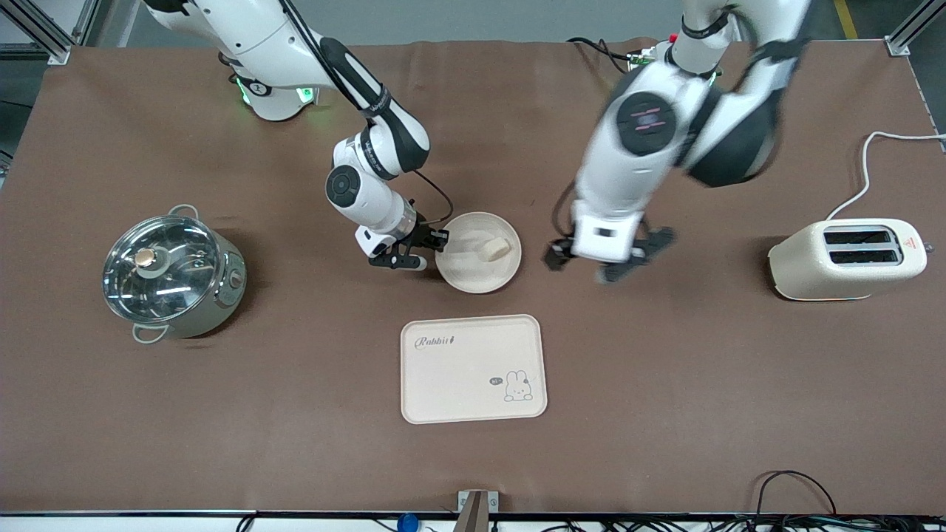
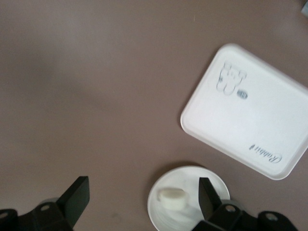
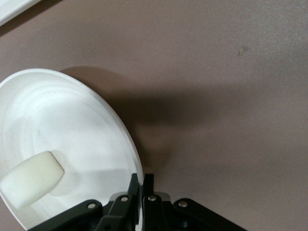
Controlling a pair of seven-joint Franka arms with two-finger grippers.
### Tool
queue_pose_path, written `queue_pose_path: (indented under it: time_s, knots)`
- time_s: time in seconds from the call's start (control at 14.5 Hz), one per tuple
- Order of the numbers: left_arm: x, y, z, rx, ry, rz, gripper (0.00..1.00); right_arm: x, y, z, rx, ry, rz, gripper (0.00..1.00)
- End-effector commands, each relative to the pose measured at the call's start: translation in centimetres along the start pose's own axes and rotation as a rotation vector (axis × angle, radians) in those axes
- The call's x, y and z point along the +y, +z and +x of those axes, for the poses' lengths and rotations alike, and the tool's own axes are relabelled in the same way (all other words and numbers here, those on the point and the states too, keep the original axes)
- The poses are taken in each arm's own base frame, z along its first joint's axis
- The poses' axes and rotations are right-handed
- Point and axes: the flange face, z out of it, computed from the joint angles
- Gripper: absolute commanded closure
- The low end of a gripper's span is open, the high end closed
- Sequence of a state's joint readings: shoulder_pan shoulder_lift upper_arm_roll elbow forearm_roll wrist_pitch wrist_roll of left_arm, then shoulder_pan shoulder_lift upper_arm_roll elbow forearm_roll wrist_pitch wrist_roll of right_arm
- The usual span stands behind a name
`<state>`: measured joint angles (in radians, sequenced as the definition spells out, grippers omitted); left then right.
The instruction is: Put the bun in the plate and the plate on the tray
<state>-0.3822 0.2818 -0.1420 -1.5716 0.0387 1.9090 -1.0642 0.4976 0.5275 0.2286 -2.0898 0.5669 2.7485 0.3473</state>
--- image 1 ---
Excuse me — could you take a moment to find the round cream plate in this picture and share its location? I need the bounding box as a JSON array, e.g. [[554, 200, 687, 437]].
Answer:
[[435, 211, 523, 294]]

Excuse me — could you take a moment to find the cream rabbit print tray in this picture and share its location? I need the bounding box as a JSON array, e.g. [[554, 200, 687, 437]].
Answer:
[[400, 314, 548, 425]]

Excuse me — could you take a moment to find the pale green electric pot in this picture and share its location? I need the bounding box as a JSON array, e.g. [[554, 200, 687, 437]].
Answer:
[[102, 205, 248, 344]]

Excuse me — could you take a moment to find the cream two-slot toaster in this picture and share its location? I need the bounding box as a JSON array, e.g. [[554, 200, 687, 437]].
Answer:
[[767, 218, 933, 301]]

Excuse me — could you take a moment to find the glass pot lid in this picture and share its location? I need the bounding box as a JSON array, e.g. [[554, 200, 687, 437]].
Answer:
[[102, 216, 222, 324]]

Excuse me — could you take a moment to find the brown table cover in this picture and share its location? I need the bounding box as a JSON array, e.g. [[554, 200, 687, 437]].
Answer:
[[0, 37, 946, 516]]

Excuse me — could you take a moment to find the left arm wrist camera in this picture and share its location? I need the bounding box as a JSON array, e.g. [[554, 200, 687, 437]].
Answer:
[[599, 228, 677, 284]]

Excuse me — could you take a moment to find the left arm base black cable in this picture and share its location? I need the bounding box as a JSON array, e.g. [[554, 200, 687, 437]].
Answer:
[[568, 37, 644, 75]]

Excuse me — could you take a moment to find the grey metal camera bracket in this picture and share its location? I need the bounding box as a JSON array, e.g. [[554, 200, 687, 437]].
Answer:
[[457, 489, 500, 532]]

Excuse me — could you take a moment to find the white toaster power cable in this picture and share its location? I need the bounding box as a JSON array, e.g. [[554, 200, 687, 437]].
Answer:
[[826, 132, 946, 221]]

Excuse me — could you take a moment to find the black looped cable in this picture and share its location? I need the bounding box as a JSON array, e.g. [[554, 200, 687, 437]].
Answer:
[[752, 470, 837, 532]]

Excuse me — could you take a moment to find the aluminium frame profile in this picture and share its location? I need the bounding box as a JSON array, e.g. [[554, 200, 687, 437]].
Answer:
[[0, 0, 101, 65], [885, 0, 946, 57]]

